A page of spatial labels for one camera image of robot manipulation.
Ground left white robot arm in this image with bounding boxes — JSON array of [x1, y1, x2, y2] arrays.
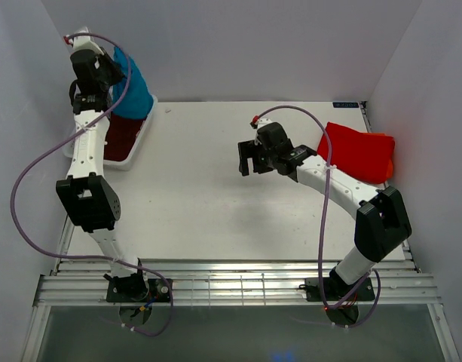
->
[[56, 32, 149, 302]]

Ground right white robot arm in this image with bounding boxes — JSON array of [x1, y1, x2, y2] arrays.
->
[[238, 118, 412, 299]]

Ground dark red t shirt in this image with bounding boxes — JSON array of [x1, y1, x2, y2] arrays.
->
[[104, 113, 145, 162]]

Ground blue label sticker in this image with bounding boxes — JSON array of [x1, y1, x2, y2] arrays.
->
[[332, 102, 360, 109]]

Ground red folded t shirt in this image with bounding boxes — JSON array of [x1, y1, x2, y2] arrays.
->
[[317, 122, 380, 185]]

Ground white plastic basket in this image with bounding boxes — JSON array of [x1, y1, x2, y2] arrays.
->
[[63, 94, 158, 178]]

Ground orange folded t shirt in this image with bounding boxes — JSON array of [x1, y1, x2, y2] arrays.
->
[[373, 133, 396, 183]]

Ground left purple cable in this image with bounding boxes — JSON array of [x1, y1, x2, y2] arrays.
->
[[10, 32, 175, 338]]

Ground purple cable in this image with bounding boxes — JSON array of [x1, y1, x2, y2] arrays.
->
[[10, 32, 175, 338], [256, 105, 383, 328]]

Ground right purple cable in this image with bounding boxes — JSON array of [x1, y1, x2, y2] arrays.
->
[[256, 105, 383, 328]]

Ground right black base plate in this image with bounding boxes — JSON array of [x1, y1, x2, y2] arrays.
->
[[299, 277, 375, 303]]

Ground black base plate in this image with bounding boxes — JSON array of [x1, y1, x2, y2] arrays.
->
[[105, 274, 173, 303], [299, 277, 375, 303]]

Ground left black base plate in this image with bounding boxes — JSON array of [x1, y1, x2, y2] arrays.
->
[[105, 274, 173, 303]]

